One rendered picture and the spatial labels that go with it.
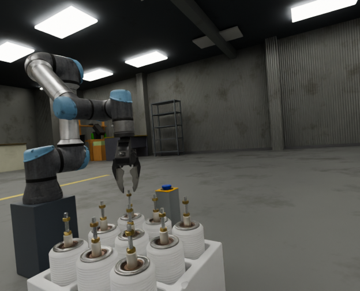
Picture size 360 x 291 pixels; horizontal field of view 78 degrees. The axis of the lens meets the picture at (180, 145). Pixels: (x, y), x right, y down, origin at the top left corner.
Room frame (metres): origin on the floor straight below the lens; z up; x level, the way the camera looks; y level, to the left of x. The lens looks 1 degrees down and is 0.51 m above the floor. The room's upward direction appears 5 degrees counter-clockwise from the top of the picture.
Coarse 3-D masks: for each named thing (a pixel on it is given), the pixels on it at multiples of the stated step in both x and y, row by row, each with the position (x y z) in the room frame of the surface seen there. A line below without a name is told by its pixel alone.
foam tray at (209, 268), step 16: (208, 240) 0.72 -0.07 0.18; (208, 256) 0.62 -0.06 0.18; (48, 272) 0.60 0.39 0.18; (192, 272) 0.55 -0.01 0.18; (208, 272) 0.61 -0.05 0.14; (32, 288) 0.56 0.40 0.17; (48, 288) 0.53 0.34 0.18; (64, 288) 0.53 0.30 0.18; (160, 288) 0.50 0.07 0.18; (176, 288) 0.50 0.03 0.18; (192, 288) 0.53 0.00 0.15; (208, 288) 0.60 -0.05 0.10; (224, 288) 0.69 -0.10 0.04
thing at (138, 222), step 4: (120, 220) 0.77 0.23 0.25; (132, 220) 0.76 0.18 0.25; (136, 220) 0.77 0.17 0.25; (140, 220) 0.78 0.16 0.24; (144, 220) 0.81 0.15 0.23; (120, 224) 0.77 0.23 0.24; (124, 224) 0.76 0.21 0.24; (136, 224) 0.76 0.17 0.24; (140, 224) 0.77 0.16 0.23; (120, 228) 0.76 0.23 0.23; (124, 228) 0.76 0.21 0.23; (136, 228) 0.76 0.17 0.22; (140, 228) 0.77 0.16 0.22
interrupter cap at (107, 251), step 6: (102, 246) 0.57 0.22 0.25; (108, 246) 0.57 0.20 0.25; (84, 252) 0.55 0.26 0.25; (90, 252) 0.55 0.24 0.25; (102, 252) 0.55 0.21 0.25; (108, 252) 0.54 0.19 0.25; (84, 258) 0.52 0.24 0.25; (90, 258) 0.52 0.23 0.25; (96, 258) 0.51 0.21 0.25; (102, 258) 0.51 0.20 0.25
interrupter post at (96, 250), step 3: (93, 243) 0.53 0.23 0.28; (96, 243) 0.53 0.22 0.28; (99, 243) 0.53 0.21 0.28; (93, 246) 0.53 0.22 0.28; (96, 246) 0.53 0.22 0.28; (99, 246) 0.53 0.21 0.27; (93, 249) 0.53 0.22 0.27; (96, 249) 0.53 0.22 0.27; (99, 249) 0.53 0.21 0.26; (93, 252) 0.53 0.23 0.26; (96, 252) 0.53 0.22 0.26; (99, 252) 0.53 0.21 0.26; (93, 255) 0.53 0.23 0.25; (96, 255) 0.53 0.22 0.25; (99, 255) 0.53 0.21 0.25
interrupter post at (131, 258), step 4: (136, 252) 0.48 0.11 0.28; (128, 256) 0.47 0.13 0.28; (132, 256) 0.47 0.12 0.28; (136, 256) 0.47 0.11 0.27; (128, 260) 0.47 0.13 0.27; (132, 260) 0.47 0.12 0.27; (136, 260) 0.47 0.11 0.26; (128, 264) 0.47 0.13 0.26; (132, 264) 0.47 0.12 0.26; (136, 264) 0.47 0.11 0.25
